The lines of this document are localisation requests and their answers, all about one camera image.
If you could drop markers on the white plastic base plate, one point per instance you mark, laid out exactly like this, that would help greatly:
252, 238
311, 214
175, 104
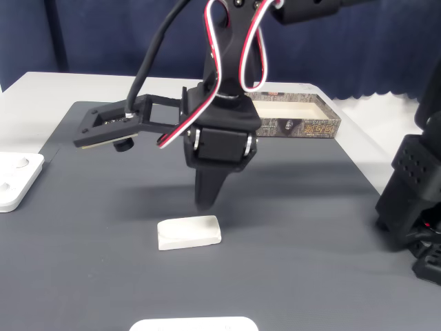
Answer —
17, 179
193, 325

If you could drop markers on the patterned cardboard box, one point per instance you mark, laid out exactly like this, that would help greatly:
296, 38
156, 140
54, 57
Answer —
293, 128

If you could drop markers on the grey table mat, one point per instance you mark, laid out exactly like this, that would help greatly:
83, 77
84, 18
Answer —
206, 276

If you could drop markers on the white block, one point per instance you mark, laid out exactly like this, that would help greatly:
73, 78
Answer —
189, 232

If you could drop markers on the dark blue curtain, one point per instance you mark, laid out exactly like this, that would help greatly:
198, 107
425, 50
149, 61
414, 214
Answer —
103, 34

